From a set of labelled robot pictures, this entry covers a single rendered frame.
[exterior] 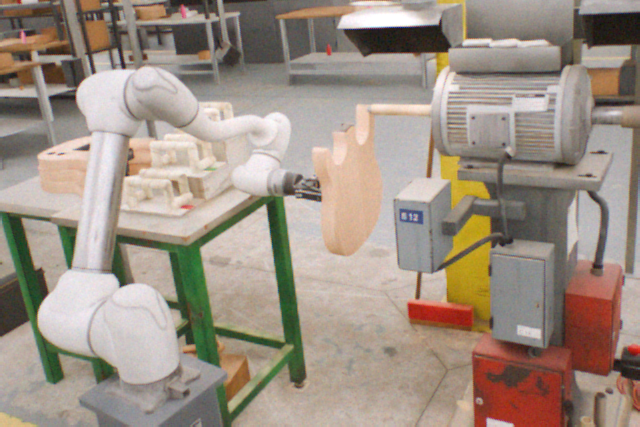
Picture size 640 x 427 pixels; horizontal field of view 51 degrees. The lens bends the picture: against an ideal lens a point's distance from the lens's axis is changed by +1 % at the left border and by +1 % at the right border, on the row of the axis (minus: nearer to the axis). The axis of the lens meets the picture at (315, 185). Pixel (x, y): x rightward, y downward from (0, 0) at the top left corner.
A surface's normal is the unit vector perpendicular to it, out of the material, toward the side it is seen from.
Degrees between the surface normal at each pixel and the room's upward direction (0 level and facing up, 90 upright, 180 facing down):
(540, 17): 90
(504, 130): 90
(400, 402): 0
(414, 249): 90
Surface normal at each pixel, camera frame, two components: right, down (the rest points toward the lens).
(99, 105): -0.41, -0.04
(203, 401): 0.80, 0.13
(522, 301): -0.49, 0.34
